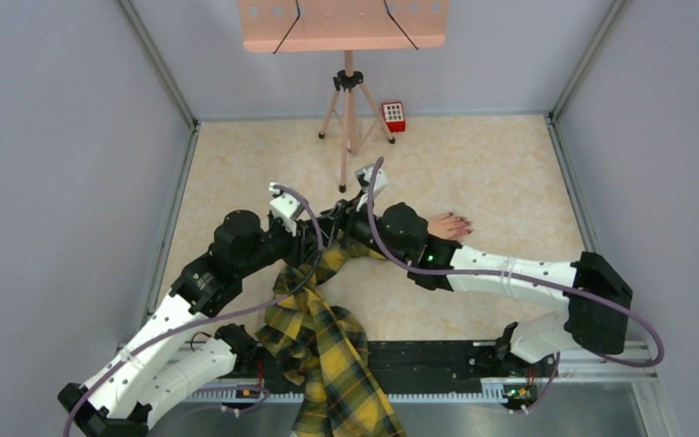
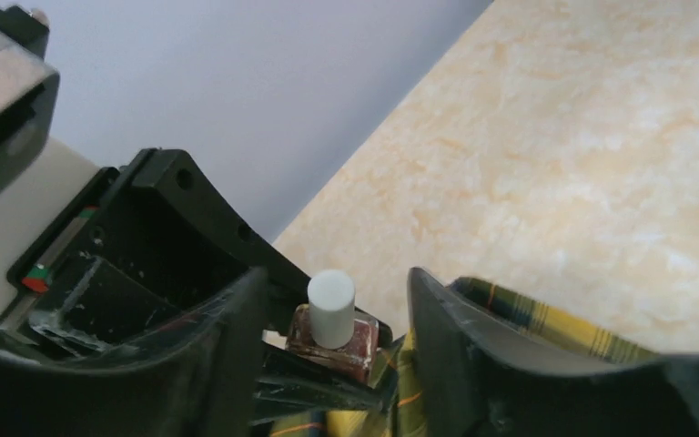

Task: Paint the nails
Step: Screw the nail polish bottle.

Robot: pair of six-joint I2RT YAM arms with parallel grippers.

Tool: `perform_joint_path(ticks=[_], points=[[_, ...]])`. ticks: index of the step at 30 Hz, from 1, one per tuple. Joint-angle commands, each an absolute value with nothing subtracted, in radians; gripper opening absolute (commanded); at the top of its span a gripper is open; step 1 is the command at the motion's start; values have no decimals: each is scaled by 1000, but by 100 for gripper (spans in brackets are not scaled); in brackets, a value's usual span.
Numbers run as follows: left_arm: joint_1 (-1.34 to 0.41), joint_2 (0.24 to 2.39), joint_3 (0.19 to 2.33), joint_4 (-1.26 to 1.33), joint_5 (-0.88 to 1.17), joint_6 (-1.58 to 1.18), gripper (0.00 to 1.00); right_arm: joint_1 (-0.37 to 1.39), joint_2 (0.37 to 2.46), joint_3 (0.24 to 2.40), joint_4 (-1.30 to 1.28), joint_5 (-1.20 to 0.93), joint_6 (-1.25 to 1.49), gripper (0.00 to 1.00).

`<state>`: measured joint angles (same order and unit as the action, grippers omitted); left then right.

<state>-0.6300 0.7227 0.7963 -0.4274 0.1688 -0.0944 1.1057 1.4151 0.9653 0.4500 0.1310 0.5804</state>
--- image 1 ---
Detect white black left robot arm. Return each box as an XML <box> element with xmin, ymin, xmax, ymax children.
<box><xmin>57</xmin><ymin>206</ymin><xmax>334</xmax><ymax>436</ymax></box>

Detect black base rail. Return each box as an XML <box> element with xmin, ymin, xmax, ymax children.
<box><xmin>174</xmin><ymin>339</ymin><xmax>646</xmax><ymax>406</ymax></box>

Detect yellow plaid shirt sleeve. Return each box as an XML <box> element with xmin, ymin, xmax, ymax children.
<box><xmin>256</xmin><ymin>242</ymin><xmax>406</xmax><ymax>437</ymax></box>

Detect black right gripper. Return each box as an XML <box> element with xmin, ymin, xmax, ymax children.
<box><xmin>309</xmin><ymin>189</ymin><xmax>410</xmax><ymax>268</ymax></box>

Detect red keypad box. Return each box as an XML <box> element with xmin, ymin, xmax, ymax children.
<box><xmin>380</xmin><ymin>101</ymin><xmax>407</xmax><ymax>133</ymax></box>

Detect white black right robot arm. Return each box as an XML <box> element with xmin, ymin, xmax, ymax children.
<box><xmin>319</xmin><ymin>202</ymin><xmax>633</xmax><ymax>375</ymax></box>

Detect mannequin hand painted nails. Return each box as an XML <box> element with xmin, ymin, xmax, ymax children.
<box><xmin>428</xmin><ymin>212</ymin><xmax>473</xmax><ymax>240</ymax></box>

